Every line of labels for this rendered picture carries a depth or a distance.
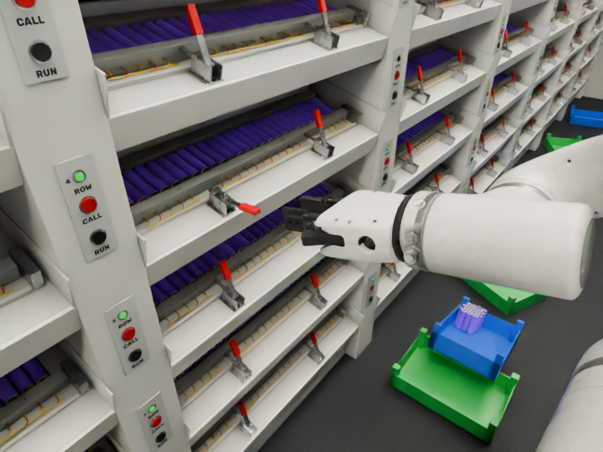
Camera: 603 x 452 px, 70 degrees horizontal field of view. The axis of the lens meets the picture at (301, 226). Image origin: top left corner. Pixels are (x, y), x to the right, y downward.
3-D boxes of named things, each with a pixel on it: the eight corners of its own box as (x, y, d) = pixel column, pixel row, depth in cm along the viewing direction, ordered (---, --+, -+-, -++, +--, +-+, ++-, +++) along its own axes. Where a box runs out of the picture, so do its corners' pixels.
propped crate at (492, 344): (457, 315, 154) (464, 295, 151) (516, 343, 143) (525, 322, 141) (426, 345, 130) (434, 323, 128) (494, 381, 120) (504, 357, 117)
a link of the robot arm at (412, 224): (423, 289, 44) (397, 282, 46) (457, 248, 50) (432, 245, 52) (415, 214, 41) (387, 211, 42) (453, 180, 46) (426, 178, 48)
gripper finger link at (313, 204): (342, 224, 56) (302, 218, 60) (355, 214, 58) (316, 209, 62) (337, 201, 54) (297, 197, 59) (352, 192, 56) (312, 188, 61)
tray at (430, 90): (480, 84, 145) (502, 43, 136) (392, 138, 106) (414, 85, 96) (428, 59, 153) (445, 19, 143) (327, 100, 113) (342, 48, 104)
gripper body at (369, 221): (401, 283, 45) (317, 264, 52) (442, 239, 51) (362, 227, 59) (393, 218, 42) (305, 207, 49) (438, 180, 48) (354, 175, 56)
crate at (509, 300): (546, 298, 161) (552, 282, 157) (507, 316, 154) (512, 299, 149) (484, 255, 184) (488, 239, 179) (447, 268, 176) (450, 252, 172)
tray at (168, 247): (372, 150, 100) (387, 113, 93) (146, 289, 60) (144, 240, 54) (306, 110, 107) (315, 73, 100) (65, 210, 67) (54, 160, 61)
